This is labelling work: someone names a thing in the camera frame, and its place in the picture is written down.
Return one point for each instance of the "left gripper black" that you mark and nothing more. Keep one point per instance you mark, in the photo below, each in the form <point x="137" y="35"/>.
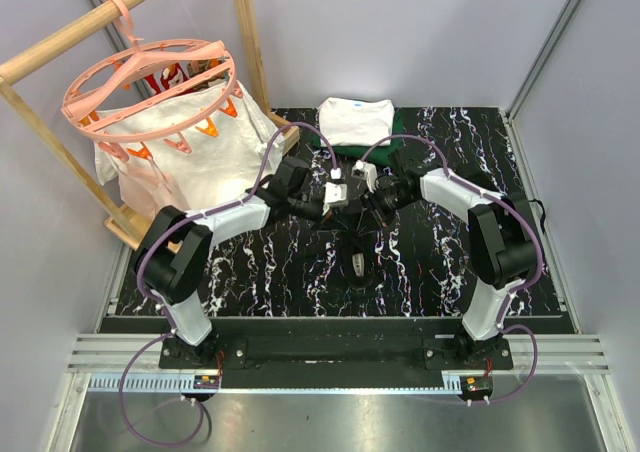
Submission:
<point x="320" y="215"/>

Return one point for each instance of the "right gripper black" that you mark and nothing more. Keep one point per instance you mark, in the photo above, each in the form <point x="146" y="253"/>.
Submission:
<point x="371" y="200"/>

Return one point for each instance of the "black canvas sneaker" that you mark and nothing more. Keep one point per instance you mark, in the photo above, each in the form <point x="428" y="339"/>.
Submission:
<point x="353" y="246"/>

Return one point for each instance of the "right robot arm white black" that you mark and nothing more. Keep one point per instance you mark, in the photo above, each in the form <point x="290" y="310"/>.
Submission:
<point x="504" y="248"/>

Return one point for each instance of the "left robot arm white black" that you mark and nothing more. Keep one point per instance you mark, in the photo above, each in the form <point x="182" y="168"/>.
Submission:
<point x="170" y="261"/>

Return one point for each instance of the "folded green garment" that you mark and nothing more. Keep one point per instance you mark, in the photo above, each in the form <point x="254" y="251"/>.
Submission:
<point x="380" y="155"/>

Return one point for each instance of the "folded white t-shirt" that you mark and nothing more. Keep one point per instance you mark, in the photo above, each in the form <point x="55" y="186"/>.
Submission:
<point x="346" y="122"/>

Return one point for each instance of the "white cloth hanging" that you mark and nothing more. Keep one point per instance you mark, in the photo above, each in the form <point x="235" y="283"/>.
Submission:
<point x="228" y="150"/>

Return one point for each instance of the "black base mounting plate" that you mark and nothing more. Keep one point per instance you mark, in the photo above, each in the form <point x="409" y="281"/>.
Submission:
<point x="336" y="353"/>

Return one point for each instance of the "pink cloth hanging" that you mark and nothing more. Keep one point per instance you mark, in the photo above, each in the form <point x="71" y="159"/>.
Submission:
<point x="147" y="191"/>

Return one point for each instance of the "pink round clip hanger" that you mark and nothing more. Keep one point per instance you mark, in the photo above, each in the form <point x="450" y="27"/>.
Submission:
<point x="165" y="70"/>

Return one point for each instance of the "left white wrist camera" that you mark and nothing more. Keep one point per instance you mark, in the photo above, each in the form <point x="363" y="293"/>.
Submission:
<point x="335" y="191"/>

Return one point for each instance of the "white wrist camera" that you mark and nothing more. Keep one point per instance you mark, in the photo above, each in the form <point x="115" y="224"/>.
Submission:
<point x="335" y="191"/>
<point x="366" y="172"/>

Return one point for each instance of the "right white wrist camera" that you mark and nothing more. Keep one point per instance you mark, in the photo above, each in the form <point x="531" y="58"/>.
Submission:
<point x="366" y="172"/>

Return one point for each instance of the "aluminium rail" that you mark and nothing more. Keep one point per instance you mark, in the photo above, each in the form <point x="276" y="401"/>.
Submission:
<point x="130" y="363"/>

